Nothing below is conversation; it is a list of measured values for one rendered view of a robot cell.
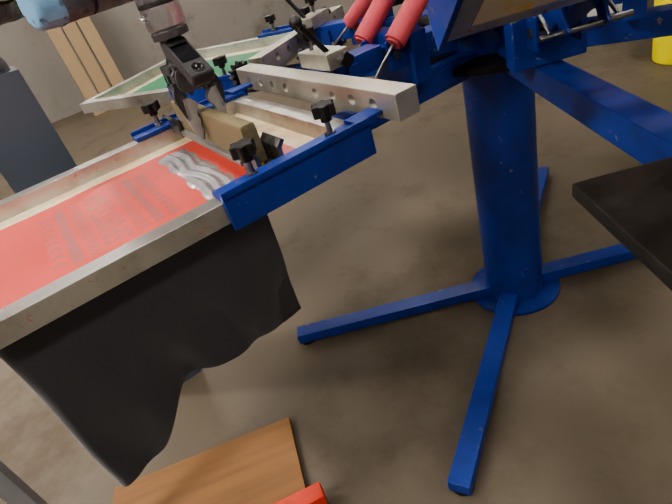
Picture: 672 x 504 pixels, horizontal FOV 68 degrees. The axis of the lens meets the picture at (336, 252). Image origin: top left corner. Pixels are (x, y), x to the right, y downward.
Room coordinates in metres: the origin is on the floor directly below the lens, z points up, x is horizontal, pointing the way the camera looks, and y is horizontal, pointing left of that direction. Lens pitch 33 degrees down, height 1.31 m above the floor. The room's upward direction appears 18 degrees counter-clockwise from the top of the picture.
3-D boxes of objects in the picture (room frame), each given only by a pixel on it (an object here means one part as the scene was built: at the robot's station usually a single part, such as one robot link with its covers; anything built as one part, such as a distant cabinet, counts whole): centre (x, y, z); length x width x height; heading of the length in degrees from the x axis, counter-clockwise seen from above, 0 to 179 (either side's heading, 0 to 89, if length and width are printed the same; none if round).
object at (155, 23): (1.06, 0.18, 1.24); 0.08 x 0.08 x 0.05
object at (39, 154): (1.53, 0.77, 0.60); 0.18 x 0.18 x 1.20; 26
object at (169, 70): (1.07, 0.18, 1.16); 0.09 x 0.08 x 0.12; 25
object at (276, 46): (1.92, 0.13, 1.05); 1.08 x 0.61 x 0.23; 55
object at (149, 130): (1.31, 0.25, 0.98); 0.30 x 0.05 x 0.07; 115
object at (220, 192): (0.81, 0.02, 0.98); 0.30 x 0.05 x 0.07; 115
